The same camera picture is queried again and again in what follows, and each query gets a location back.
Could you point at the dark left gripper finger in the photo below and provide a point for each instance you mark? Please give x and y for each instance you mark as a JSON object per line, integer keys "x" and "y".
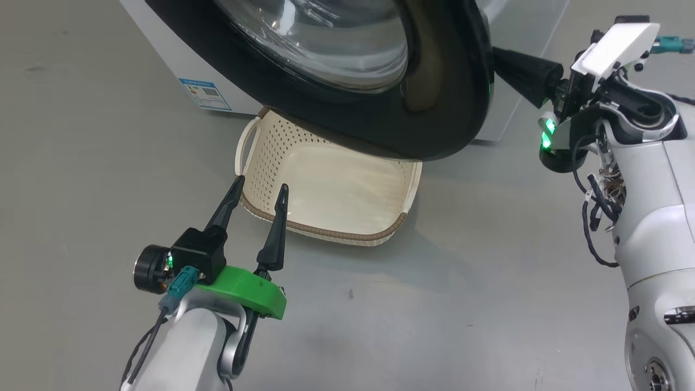
{"x": 276, "y": 244}
{"x": 228, "y": 203}

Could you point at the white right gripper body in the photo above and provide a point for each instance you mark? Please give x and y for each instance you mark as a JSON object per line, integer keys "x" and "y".
{"x": 616, "y": 49}

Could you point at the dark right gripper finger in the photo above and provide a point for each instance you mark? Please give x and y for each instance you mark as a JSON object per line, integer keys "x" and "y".
{"x": 529, "y": 76}

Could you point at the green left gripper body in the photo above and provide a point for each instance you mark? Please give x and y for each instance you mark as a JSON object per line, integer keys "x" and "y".
{"x": 247, "y": 288}

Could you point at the black round glass washer door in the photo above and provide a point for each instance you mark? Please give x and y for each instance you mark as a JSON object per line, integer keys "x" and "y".
{"x": 434, "y": 114}

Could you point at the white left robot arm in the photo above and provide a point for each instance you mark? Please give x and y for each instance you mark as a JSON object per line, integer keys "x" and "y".
{"x": 184, "y": 347}

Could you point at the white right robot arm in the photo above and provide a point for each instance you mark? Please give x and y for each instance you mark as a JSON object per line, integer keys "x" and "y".
{"x": 657, "y": 217}

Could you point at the cream perforated laundry basket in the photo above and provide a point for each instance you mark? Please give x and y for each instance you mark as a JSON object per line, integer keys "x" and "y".
{"x": 342, "y": 190}

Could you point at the white front-load washing machine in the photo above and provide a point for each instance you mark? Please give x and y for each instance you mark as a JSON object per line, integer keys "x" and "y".
{"x": 217, "y": 51}

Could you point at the blue energy label sticker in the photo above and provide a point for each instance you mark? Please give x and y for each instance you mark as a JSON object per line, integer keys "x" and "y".
{"x": 206, "y": 95}

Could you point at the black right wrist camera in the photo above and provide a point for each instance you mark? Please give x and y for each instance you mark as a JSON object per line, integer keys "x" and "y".
{"x": 632, "y": 19}

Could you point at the teal right camera connector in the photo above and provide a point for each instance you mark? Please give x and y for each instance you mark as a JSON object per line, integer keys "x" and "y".
{"x": 668, "y": 44}

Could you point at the teal camera connector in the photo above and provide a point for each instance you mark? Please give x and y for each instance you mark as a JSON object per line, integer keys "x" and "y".
{"x": 178, "y": 290}
{"x": 668, "y": 44}

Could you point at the teal left camera connector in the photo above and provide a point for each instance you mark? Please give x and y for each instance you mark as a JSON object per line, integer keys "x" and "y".
{"x": 178, "y": 290}

